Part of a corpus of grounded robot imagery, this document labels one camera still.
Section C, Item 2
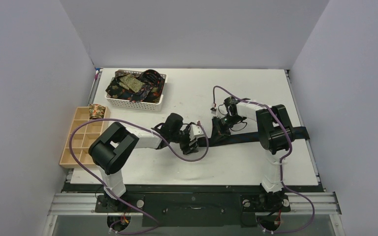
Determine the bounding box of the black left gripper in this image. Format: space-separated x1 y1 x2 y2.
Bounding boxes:
170 123 198 153

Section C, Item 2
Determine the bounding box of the blue brown striped tie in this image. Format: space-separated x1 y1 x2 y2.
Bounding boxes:
197 126 310 150

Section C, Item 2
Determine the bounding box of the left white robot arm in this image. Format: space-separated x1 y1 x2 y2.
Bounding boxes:
88 113 205 211

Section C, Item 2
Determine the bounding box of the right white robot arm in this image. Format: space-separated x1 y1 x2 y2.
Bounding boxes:
208 96 295 210

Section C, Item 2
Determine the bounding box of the pile of patterned ties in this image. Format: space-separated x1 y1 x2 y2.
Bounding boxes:
105 69 166 103

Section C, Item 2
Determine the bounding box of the white perforated plastic basket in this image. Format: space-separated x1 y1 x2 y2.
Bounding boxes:
105 70 167 112

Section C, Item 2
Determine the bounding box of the rolled floral tie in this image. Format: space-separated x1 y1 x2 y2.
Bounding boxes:
89 104 106 119

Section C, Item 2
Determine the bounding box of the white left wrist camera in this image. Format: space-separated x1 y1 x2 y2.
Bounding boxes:
189 124 205 141

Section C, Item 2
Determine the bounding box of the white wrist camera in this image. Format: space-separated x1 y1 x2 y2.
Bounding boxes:
210 103 217 114
189 124 205 141

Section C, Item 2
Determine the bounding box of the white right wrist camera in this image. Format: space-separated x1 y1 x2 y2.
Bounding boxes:
210 103 217 114

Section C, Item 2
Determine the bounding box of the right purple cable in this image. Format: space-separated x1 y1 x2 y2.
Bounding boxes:
212 85 315 235

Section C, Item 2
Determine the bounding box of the purple cable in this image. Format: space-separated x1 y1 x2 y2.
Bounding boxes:
212 85 315 235
68 118 210 235

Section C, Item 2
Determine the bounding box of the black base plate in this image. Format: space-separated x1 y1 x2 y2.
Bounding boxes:
50 184 323 231

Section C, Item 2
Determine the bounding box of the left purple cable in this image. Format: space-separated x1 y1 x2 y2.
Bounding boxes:
68 118 210 235

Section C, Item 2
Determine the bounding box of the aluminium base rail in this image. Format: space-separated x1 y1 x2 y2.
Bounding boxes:
48 192 342 216

